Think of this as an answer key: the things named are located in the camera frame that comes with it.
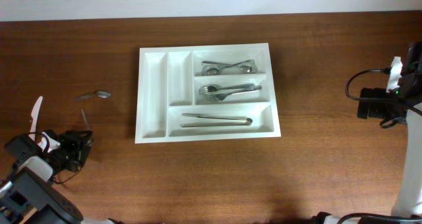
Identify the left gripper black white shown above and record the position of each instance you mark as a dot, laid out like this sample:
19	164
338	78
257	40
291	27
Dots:
76	142

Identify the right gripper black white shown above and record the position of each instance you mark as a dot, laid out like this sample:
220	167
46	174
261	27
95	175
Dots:
374	111

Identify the small metal teaspoon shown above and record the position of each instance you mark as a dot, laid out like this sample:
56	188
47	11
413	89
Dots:
86	124
99	93

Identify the metal tweezers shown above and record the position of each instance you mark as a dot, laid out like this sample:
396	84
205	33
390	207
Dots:
214	120

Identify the large metal spoon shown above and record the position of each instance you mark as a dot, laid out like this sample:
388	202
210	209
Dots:
211	70
245	67

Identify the metal fork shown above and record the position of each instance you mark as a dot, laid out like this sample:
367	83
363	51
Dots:
211	88
221	97

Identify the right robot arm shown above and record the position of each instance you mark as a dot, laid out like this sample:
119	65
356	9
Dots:
398	103

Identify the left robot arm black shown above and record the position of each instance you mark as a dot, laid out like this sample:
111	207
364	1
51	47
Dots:
27	194

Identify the white plastic knife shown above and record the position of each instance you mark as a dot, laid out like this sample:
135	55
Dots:
34	115

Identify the white plastic cutlery tray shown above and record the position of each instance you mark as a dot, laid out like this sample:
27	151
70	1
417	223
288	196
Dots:
168	83

